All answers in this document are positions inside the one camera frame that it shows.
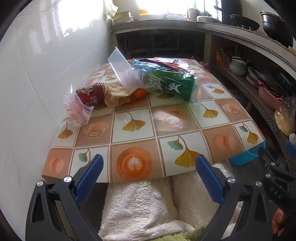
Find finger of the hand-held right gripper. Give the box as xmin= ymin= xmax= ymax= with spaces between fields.
xmin=286 ymin=141 xmax=296 ymax=160
xmin=257 ymin=146 xmax=296 ymax=209

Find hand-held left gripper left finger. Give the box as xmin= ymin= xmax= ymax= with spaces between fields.
xmin=26 ymin=154 xmax=104 ymax=241

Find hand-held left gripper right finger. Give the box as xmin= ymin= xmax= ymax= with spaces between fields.
xmin=195 ymin=154 xmax=275 ymax=241

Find blue plastic basket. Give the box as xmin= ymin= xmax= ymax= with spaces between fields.
xmin=229 ymin=141 xmax=267 ymax=166

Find clear pink-printed plastic bag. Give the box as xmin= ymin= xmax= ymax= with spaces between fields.
xmin=64 ymin=89 xmax=94 ymax=127

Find red paper cup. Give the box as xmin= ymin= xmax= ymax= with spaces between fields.
xmin=76 ymin=82 xmax=109 ymax=107

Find green snack bag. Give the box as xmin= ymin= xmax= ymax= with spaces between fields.
xmin=141 ymin=70 xmax=201 ymax=100

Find red snack wrapper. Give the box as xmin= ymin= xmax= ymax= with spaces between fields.
xmin=139 ymin=58 xmax=197 ymax=75

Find clear plastic container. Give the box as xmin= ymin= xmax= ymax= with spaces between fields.
xmin=108 ymin=47 xmax=148 ymax=91

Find blue plastic wrapper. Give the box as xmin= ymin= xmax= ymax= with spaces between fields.
xmin=133 ymin=59 xmax=176 ymax=73

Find person's right hand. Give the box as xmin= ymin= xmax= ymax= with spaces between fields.
xmin=272 ymin=207 xmax=286 ymax=235

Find yellow plastic bag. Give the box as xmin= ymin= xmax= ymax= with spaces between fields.
xmin=274 ymin=105 xmax=295 ymax=137

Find perforated metal shelf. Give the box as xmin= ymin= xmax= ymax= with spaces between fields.
xmin=212 ymin=62 xmax=296 ymax=173

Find pink plastic basin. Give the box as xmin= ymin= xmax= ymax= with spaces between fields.
xmin=258 ymin=86 xmax=285 ymax=111

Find stack of plates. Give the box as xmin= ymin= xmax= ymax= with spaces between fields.
xmin=246 ymin=67 xmax=262 ymax=84

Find stack of green-white bowls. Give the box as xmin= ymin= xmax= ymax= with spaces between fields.
xmin=230 ymin=58 xmax=247 ymax=76

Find orange snack packet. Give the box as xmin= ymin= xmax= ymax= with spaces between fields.
xmin=216 ymin=48 xmax=226 ymax=67

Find black cooking pot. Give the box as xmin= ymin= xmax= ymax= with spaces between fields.
xmin=260 ymin=10 xmax=295 ymax=47

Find grey kitchen counter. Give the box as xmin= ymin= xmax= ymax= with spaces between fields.
xmin=110 ymin=19 xmax=296 ymax=75

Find black wok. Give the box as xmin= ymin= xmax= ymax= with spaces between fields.
xmin=230 ymin=14 xmax=261 ymax=31

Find steel pot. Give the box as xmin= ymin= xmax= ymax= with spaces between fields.
xmin=196 ymin=14 xmax=219 ymax=24

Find stacked enamel bowls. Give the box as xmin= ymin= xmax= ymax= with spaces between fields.
xmin=112 ymin=11 xmax=134 ymax=23

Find white hanging plastic bag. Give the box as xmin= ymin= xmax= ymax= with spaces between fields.
xmin=104 ymin=0 xmax=119 ymax=17

